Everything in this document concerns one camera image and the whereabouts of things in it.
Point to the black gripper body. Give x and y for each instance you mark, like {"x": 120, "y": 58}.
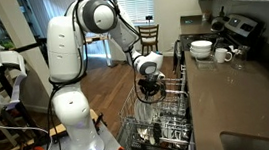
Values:
{"x": 151, "y": 86}

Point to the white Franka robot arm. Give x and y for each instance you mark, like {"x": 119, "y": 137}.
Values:
{"x": 69, "y": 58}

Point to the black bowl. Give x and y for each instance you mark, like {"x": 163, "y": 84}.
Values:
{"x": 158, "y": 133}

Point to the wooden chair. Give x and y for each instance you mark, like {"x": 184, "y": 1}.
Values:
{"x": 149, "y": 33}

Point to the white bowl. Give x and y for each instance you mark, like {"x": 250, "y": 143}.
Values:
{"x": 201, "y": 44}
{"x": 201, "y": 53}
{"x": 201, "y": 57}

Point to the clear glass dish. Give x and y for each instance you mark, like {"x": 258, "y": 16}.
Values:
{"x": 206, "y": 65}

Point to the wooden desk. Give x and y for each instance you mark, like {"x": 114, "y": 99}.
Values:
{"x": 95, "y": 39}

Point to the white mug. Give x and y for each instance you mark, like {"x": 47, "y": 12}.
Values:
{"x": 221, "y": 56}

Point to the white window blinds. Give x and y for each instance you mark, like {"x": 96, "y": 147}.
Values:
{"x": 133, "y": 3}

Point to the tall clear glass jar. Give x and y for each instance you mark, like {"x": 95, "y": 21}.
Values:
{"x": 240, "y": 58}

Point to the dark bottle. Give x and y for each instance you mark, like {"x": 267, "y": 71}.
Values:
{"x": 222, "y": 12}

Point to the black stainless stove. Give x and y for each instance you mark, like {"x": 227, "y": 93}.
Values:
{"x": 243, "y": 25}

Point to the stainless kitchen sink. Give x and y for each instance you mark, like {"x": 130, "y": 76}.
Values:
{"x": 255, "y": 144}

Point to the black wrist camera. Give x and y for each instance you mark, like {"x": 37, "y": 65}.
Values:
{"x": 151, "y": 77}

